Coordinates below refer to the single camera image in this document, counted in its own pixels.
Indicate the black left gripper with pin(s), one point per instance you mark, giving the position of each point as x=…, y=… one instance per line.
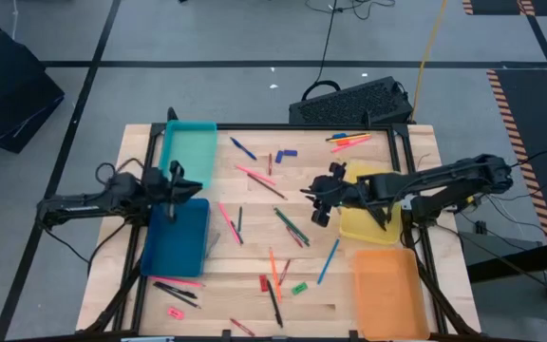
x=162, y=195

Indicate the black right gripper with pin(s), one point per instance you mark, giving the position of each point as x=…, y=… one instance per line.
x=323, y=216

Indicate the green pencil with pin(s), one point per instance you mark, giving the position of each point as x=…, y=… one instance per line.
x=290, y=229
x=294, y=224

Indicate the red crayon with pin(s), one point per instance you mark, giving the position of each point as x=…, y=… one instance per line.
x=242, y=327
x=269, y=164
x=295, y=237
x=284, y=271

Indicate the short dark pen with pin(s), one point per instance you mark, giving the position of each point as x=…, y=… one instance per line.
x=237, y=233

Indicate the orange pencil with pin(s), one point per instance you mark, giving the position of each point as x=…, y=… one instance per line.
x=274, y=273

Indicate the green eraser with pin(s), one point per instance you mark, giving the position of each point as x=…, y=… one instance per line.
x=299, y=288

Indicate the red eraser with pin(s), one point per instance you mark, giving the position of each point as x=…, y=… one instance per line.
x=263, y=283

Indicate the thick black pen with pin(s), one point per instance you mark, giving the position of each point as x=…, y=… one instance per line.
x=275, y=306

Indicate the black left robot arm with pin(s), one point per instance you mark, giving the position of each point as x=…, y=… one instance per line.
x=79, y=204

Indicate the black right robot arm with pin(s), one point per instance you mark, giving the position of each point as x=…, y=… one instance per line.
x=444, y=176

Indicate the teal plastic bin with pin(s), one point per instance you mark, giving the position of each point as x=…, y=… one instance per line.
x=190, y=147

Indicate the brown pencil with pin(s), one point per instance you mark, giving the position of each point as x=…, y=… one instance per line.
x=267, y=186

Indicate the blue plastic bin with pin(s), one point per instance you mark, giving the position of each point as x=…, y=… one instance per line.
x=176, y=242

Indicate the yellow plastic bin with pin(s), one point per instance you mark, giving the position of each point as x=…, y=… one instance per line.
x=364, y=228

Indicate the blue pen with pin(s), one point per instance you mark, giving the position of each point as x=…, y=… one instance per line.
x=242, y=148

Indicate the yellow pencil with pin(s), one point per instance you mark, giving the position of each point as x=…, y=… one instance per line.
x=356, y=137

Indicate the black perforated computer case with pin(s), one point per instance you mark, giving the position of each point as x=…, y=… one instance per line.
x=349, y=102

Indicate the pink eraser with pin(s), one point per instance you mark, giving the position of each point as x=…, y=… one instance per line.
x=175, y=313

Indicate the orange plastic bin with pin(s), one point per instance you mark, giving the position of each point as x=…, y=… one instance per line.
x=390, y=294

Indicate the black floor case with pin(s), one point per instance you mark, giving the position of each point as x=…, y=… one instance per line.
x=7, y=90

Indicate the striped black floor mat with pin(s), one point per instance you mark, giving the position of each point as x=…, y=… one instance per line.
x=496, y=5
x=530, y=114

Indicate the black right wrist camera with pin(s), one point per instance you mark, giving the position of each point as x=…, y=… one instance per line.
x=347, y=190

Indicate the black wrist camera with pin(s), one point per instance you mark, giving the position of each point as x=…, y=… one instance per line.
x=347, y=190
x=156, y=179

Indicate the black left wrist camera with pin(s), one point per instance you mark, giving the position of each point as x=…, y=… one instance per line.
x=156, y=179

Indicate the black table frame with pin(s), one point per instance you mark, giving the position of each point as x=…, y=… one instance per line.
x=302, y=127

